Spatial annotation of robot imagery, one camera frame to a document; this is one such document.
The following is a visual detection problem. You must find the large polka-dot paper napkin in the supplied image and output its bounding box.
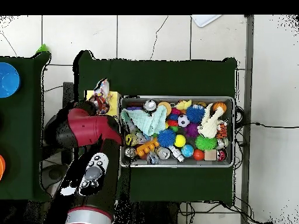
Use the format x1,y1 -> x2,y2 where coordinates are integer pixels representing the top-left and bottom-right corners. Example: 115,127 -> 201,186
88,78 -> 111,116

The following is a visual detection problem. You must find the wooden box with three holes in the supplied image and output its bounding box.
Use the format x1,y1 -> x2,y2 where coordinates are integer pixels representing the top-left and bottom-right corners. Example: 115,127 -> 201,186
85,90 -> 122,117

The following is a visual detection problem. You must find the silver mesh bin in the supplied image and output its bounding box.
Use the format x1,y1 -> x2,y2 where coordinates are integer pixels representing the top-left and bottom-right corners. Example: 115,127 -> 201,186
119,95 -> 235,168

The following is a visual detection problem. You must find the mint green cloth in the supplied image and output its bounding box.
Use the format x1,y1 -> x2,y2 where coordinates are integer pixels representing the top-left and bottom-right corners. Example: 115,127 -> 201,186
121,104 -> 168,137

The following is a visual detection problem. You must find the silver drink can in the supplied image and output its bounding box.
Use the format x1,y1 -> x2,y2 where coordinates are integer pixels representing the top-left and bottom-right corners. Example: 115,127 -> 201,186
142,99 -> 157,113

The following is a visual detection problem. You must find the small soccer ball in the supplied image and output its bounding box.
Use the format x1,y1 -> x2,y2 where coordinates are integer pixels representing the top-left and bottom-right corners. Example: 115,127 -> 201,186
178,114 -> 190,128

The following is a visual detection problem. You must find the yellow tennis ball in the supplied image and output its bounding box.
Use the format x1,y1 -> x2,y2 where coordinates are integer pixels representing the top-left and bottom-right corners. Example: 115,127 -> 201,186
173,134 -> 187,148

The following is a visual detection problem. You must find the silver toy robot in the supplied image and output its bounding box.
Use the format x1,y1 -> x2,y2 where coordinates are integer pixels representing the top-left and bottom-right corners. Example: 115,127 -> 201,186
168,145 -> 185,162

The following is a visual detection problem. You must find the blue globe ball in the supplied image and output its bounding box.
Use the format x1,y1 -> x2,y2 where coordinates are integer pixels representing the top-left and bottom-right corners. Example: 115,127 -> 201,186
180,144 -> 194,158

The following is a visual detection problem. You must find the blue spiky ball with eyes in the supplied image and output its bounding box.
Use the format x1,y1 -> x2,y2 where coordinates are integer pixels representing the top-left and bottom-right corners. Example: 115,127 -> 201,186
186,104 -> 206,124

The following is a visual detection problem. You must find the dark green table cloth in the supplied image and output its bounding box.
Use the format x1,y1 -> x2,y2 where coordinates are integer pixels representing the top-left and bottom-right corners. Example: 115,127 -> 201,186
73,50 -> 238,207
0,52 -> 53,202

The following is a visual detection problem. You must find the orange rubber ball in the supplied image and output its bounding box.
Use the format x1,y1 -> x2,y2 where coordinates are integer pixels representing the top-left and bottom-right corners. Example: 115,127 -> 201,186
193,149 -> 205,161

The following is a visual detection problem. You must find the cream knitted cloth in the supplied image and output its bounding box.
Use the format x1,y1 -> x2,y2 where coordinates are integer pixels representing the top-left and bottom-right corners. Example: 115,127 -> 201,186
197,103 -> 226,139

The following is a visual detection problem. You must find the white board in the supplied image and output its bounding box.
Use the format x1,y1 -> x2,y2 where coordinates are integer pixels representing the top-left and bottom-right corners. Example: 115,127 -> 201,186
191,15 -> 222,28

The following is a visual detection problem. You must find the small green object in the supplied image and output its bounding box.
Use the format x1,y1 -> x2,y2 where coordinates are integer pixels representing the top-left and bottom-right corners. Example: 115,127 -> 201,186
35,43 -> 49,54

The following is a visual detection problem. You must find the blue plastic bowl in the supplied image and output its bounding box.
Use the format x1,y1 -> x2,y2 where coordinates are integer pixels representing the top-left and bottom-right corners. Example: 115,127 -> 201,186
0,62 -> 21,98

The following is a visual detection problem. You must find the orange plastic bowl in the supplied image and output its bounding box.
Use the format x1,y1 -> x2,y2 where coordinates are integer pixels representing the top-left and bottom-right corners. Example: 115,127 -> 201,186
0,153 -> 6,181

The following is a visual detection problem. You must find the black cable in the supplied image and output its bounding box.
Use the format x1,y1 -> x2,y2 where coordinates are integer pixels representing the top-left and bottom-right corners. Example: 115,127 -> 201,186
235,121 -> 299,130

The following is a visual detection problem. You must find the grey metal post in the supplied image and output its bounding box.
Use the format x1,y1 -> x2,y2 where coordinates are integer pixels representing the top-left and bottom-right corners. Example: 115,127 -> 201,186
240,15 -> 255,224

